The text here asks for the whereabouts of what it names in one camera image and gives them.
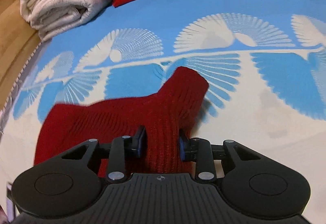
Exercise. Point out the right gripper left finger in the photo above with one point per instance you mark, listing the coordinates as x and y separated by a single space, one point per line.
72 181

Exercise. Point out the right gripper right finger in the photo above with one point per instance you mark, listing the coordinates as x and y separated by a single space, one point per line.
249 182

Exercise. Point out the dark red knit sweater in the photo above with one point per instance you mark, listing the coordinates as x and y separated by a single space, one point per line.
173 108

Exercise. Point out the blue white patterned bedsheet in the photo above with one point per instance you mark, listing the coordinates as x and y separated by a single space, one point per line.
264 61

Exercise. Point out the wooden headboard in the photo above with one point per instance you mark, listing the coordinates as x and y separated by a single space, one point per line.
18 41

